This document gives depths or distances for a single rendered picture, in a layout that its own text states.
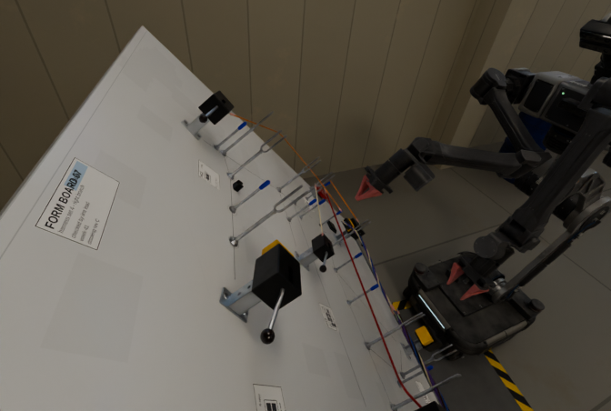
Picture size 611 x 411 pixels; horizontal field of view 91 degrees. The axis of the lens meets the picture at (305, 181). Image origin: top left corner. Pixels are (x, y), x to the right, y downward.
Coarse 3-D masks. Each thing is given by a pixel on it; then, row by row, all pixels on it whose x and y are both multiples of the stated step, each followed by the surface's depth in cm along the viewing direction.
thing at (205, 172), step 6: (198, 162) 53; (198, 168) 51; (204, 168) 53; (210, 168) 55; (198, 174) 50; (204, 174) 52; (210, 174) 54; (216, 174) 56; (210, 180) 52; (216, 180) 54; (216, 186) 53
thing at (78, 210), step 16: (80, 160) 31; (64, 176) 28; (80, 176) 30; (96, 176) 32; (64, 192) 27; (80, 192) 29; (96, 192) 30; (112, 192) 32; (48, 208) 25; (64, 208) 26; (80, 208) 28; (96, 208) 29; (48, 224) 24; (64, 224) 25; (80, 224) 27; (96, 224) 28; (80, 240) 26; (96, 240) 27
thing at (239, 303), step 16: (272, 256) 35; (288, 256) 37; (256, 272) 35; (272, 272) 33; (288, 272) 35; (224, 288) 37; (240, 288) 37; (256, 288) 33; (272, 288) 33; (288, 288) 33; (224, 304) 35; (240, 304) 36; (272, 304) 34; (272, 320) 30; (272, 336) 28
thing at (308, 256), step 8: (312, 240) 64; (320, 240) 62; (328, 240) 63; (312, 248) 63; (320, 248) 60; (328, 248) 60; (296, 256) 62; (304, 256) 62; (312, 256) 62; (320, 256) 61; (328, 256) 61; (304, 264) 63
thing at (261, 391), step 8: (256, 384) 32; (256, 392) 31; (264, 392) 32; (272, 392) 33; (280, 392) 34; (256, 400) 31; (264, 400) 32; (272, 400) 32; (280, 400) 34; (256, 408) 30; (264, 408) 31; (272, 408) 32; (280, 408) 33
